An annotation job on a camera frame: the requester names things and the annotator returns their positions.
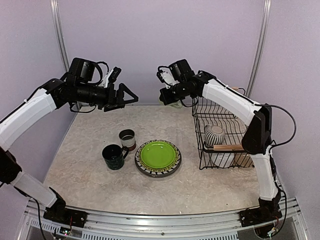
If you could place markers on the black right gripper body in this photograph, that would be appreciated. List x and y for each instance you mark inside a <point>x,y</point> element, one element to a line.
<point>174,96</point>

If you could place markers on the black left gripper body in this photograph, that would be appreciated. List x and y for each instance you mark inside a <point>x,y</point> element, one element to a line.
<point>107,98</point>

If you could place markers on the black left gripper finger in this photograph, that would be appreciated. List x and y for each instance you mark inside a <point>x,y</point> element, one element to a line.
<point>112,106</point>
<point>122,90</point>

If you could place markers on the brown white small bowl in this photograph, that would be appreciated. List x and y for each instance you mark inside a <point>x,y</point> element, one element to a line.
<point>128,139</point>

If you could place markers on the dark green mug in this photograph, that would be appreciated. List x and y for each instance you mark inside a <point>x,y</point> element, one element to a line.
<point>114,156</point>

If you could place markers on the lime green plate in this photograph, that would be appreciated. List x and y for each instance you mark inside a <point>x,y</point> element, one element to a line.
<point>157,155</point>

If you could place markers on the yellow green woven plate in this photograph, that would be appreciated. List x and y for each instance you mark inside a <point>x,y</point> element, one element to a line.
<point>158,170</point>

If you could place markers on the striped black white cup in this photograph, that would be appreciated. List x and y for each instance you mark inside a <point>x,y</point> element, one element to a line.
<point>214,135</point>

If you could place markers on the white plate dark stripes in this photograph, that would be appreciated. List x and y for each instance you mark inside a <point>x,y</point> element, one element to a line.
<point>157,158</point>

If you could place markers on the grey reindeer plate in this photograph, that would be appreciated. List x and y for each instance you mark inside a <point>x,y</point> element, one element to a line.
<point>157,175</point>

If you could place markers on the light green cup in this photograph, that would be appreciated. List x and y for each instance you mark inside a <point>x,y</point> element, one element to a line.
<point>176,105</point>

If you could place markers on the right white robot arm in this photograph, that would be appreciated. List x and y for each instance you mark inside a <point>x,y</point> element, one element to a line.
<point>256,141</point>

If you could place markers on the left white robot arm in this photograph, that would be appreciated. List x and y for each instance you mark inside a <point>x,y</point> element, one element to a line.
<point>47,98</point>

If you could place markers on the beige cup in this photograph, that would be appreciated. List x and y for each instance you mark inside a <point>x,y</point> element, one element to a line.
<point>242,160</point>

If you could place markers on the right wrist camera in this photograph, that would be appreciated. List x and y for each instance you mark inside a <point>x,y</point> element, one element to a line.
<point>177,72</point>

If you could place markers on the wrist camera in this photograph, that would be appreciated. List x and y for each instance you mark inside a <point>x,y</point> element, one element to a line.
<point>81,71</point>
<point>177,72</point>

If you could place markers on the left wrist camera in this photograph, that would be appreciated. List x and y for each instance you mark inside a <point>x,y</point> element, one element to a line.
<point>81,71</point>

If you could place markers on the black wire dish rack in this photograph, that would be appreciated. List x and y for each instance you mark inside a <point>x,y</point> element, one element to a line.
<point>206,112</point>

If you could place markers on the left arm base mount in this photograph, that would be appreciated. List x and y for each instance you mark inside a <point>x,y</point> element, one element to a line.
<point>70,217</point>

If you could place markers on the aluminium front rail frame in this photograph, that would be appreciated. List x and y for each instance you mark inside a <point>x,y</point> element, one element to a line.
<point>103,225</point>

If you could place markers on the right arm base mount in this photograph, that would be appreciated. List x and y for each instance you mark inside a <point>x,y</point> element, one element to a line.
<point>255,216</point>

